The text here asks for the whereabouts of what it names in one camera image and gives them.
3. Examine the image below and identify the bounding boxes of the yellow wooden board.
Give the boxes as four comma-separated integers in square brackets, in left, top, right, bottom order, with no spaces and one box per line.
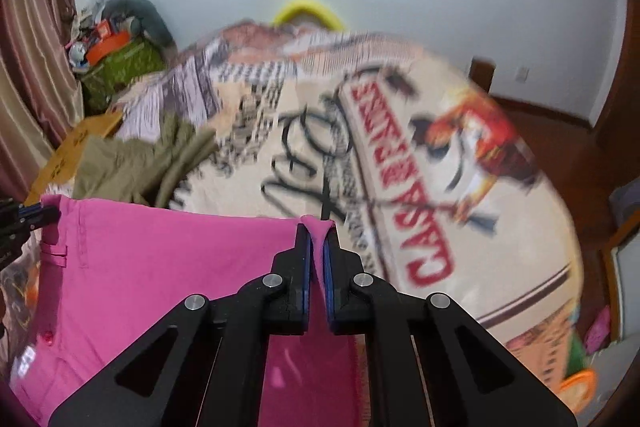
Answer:
[22,111,124,208]

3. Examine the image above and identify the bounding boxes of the pink plastic item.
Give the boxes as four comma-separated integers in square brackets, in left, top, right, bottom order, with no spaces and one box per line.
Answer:
[584,306,614,354]

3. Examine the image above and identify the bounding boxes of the orange box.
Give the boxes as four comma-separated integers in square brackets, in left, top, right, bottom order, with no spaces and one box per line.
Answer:
[85,20,132,64]

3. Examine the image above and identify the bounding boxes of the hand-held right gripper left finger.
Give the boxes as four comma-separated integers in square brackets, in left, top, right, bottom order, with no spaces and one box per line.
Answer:
[47,223,314,427]

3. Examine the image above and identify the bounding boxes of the pink pants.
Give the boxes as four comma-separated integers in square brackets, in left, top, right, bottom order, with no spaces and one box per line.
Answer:
[10,194,382,427]

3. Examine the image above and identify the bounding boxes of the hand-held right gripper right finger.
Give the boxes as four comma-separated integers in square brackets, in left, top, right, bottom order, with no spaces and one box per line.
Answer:
[322,223,577,427]

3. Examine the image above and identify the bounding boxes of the green patterned bag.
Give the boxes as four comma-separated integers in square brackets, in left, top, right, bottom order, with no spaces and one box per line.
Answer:
[79,36,167,116]

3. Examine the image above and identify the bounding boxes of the printed blanket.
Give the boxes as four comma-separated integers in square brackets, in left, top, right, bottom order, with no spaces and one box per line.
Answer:
[0,22,586,360]

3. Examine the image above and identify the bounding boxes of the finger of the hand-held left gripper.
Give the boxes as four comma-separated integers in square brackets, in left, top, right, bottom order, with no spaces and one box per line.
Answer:
[17,202,62,232]

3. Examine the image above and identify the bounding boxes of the pink curtain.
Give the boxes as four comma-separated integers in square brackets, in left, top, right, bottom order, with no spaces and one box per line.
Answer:
[0,0,85,204]

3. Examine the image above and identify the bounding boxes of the wooden door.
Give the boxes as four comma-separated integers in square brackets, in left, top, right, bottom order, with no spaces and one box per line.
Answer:
[590,0,640,188]

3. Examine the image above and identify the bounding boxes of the olive green garment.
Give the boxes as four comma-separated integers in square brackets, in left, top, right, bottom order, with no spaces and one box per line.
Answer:
[72,114,219,208]

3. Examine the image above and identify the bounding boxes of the wooden framed cabinet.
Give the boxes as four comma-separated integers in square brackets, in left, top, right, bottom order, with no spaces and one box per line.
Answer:
[601,206,640,344]

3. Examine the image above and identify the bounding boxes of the orange plastic item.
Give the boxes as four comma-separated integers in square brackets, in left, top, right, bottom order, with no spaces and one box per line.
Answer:
[556,368,599,404]

